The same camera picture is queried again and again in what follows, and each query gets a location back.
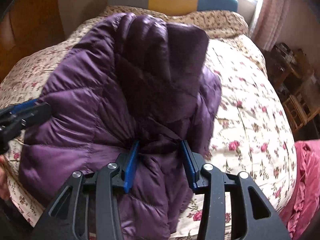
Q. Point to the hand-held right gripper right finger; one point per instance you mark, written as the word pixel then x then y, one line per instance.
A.
pixel 188 162

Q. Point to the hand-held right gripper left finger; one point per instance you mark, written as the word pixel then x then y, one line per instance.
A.
pixel 131 165

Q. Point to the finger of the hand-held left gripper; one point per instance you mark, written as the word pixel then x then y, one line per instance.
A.
pixel 37 112
pixel 22 105

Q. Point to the purple quilted puffer jacket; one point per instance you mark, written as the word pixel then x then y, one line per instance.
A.
pixel 87 92

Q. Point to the person's left hand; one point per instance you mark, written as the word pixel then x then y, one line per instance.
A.
pixel 3 187

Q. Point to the wooden wardrobe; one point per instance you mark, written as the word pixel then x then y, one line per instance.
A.
pixel 32 25

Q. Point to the floral bed quilt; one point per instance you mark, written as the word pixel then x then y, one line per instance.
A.
pixel 250 105

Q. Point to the pink cloth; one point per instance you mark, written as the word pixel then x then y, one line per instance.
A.
pixel 307 180

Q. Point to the wooden bedside shelf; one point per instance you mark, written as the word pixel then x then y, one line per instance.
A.
pixel 300 80

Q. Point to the floral pillow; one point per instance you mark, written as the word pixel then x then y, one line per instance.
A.
pixel 220 22

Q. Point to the pink patterned curtain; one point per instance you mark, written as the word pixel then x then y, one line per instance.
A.
pixel 275 12

